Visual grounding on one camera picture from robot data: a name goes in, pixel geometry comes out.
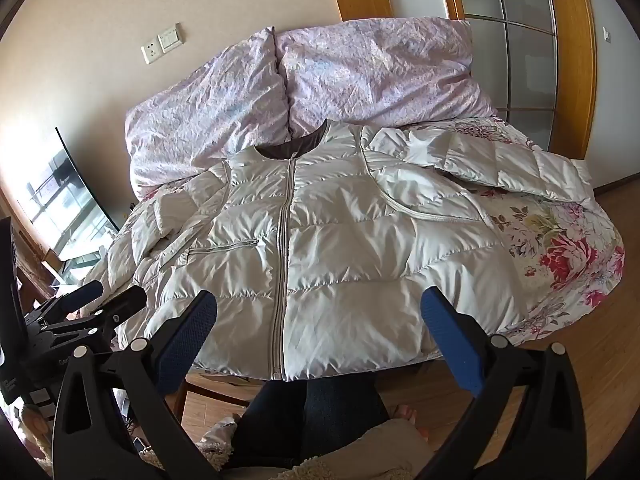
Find person's right leg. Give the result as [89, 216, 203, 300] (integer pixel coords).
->
[304, 376, 392, 466]

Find white puffer jacket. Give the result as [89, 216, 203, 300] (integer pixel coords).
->
[97, 119, 593, 382]

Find person's left leg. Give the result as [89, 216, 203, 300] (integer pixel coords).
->
[239, 379, 307, 471]

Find wooden television cabinet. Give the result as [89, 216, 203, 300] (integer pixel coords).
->
[15, 247, 78, 306]

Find person's right foot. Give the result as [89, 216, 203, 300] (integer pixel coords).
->
[392, 404, 432, 437]

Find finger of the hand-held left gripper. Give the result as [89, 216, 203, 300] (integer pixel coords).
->
[25, 281, 104, 328]
[42, 287, 147, 348]

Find frosted glass door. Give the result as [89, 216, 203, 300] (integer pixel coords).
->
[460, 0, 558, 146]

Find flat screen television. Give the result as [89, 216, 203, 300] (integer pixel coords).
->
[22, 127, 121, 266]

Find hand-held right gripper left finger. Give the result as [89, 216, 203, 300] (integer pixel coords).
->
[51, 290, 251, 480]

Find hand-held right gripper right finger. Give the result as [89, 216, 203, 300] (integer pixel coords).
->
[420, 286, 587, 480]

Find white light switch panel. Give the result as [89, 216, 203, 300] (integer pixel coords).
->
[157, 23, 185, 51]

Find person's leg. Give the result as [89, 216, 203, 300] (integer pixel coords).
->
[239, 379, 307, 471]
[304, 376, 392, 466]

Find white wall socket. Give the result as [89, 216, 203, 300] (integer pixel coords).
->
[140, 40, 165, 66]

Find lilac floral pillow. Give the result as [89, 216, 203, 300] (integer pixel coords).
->
[275, 16, 501, 141]
[124, 26, 292, 200]

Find wooden bed frame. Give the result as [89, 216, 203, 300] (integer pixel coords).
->
[167, 366, 263, 413]

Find floral bed sheet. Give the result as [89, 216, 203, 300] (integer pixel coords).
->
[107, 116, 627, 361]

